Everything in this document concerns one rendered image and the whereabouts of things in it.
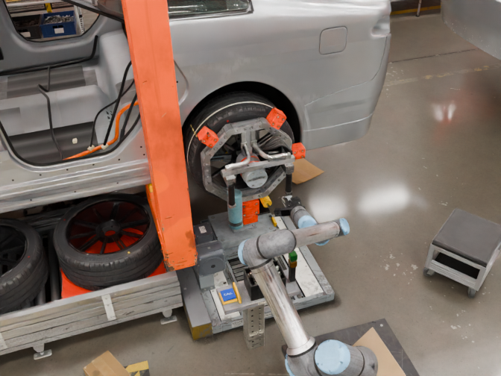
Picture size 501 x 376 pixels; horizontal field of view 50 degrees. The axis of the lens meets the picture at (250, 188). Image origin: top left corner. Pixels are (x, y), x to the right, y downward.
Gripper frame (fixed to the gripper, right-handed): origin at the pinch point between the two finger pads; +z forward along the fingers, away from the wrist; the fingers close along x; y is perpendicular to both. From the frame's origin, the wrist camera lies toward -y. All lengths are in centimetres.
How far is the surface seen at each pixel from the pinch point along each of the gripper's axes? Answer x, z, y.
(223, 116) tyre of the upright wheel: 57, 12, -18
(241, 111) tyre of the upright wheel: 56, 11, -7
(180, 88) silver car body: 79, 16, -35
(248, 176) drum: 24.5, -4.9, -16.3
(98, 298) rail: -12, -9, -118
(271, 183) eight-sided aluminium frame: 4.2, 14.9, -0.6
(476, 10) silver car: 32, 115, 220
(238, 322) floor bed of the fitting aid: -59, -18, -50
